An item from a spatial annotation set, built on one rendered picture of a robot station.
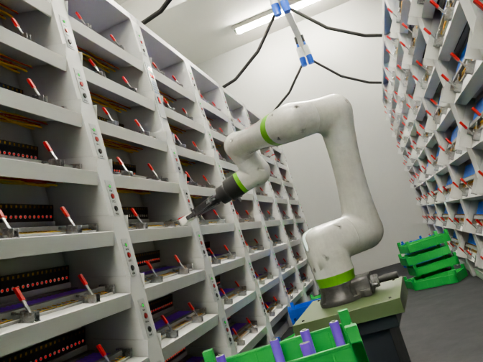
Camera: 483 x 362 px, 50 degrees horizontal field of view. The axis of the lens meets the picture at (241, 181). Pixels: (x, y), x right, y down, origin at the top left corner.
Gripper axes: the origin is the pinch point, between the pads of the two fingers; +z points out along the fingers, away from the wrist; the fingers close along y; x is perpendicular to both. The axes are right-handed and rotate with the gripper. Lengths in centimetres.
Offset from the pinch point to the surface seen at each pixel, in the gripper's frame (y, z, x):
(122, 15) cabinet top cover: 13, -19, 99
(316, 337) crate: -97, -42, -53
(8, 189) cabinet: -70, 20, 24
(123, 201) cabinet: 0.7, 20.8, 22.0
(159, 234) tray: -17.7, 7.2, -2.2
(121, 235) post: -48.4, 6.5, -1.8
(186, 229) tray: 11.2, 6.7, -1.4
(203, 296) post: 17.9, 18.2, -29.1
